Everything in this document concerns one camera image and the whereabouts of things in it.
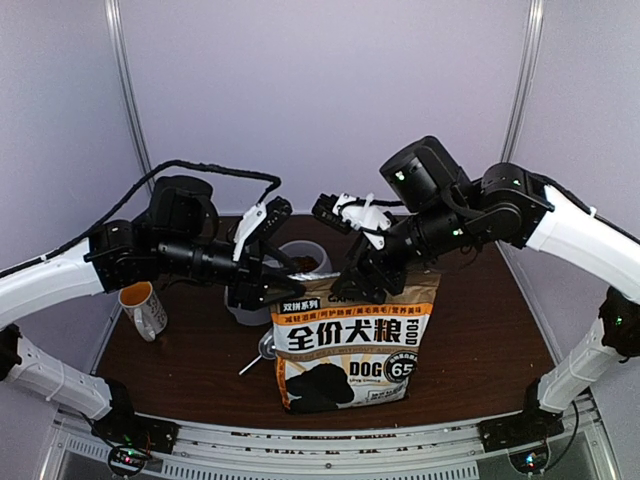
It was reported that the silver metal scoop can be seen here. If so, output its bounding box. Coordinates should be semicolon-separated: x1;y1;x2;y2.
238;329;276;376

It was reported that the brown white pet food bag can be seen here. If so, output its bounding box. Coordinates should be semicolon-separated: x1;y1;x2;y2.
270;272;440;414

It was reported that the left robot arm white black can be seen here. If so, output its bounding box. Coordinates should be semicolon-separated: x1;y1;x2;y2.
1;175;305;444

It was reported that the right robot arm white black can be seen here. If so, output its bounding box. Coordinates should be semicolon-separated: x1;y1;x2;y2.
332;136;639;442

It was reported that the grey double pet bowl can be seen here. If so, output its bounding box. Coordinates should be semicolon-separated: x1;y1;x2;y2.
224;240;330;327

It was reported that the white patterned mug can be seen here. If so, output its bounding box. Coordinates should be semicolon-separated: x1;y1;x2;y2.
118;282;168;342

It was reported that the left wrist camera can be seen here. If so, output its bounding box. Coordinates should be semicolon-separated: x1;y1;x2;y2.
232;196;292;261

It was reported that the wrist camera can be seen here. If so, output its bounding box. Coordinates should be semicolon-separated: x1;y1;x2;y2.
312;193;392;251
232;196;292;261

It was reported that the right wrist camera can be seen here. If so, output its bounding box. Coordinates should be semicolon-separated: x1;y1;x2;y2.
312;193;392;251

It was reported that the front aluminium rail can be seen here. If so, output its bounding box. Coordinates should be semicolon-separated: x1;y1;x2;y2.
47;394;616;480

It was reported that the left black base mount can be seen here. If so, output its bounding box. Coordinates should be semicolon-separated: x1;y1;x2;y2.
90;396;179;454

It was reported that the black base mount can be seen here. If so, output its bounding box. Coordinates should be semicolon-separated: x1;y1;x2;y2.
90;396;179;454
477;379;564;452

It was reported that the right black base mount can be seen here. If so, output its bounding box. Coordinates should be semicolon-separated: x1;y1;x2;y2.
477;379;564;452

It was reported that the right aluminium frame post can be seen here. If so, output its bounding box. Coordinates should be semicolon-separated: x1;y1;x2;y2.
500;0;545;163

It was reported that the aluminium frame post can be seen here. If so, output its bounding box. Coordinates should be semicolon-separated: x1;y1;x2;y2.
104;0;151;173
500;0;545;163

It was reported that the black braided left cable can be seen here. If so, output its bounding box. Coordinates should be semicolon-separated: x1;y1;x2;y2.
0;159;284;281

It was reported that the left aluminium frame post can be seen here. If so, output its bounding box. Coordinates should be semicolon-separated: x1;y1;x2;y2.
104;0;151;173

